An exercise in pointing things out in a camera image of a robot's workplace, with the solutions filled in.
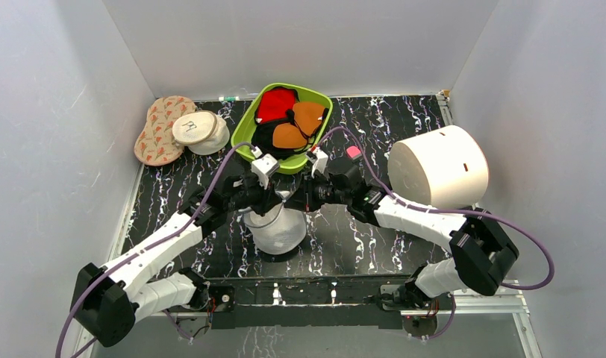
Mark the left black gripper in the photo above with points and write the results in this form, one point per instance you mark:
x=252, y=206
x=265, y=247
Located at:
x=268, y=198

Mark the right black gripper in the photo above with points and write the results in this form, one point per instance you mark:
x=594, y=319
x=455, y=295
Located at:
x=307, y=189

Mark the white mesh laundry bag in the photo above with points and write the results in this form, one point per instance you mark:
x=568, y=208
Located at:
x=280, y=230

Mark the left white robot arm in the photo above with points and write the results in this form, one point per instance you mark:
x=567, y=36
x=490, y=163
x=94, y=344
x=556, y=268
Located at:
x=110, y=299

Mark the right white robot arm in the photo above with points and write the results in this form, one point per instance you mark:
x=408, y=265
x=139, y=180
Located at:
x=481, y=253

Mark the orange black bra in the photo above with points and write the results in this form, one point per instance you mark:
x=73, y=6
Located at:
x=293, y=135

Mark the cream round laundry bag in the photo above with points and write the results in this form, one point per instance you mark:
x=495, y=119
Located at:
x=202, y=132

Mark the red bra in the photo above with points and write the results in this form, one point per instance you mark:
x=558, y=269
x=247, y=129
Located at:
x=275, y=104

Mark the floral beige laundry bag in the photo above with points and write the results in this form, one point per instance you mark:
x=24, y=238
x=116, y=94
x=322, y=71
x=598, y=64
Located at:
x=156, y=145

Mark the large white cylinder bag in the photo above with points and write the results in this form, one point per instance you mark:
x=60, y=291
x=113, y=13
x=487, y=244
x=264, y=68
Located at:
x=445, y=168

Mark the green plastic tray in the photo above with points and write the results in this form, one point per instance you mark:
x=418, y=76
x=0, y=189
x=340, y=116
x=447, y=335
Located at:
x=246, y=126

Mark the small pink eraser block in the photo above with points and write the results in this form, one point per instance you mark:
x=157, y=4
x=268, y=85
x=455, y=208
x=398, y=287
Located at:
x=353, y=152

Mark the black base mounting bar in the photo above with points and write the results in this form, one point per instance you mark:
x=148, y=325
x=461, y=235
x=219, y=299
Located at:
x=383, y=301

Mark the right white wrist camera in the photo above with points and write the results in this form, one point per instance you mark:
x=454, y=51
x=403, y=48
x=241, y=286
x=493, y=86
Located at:
x=319, y=161

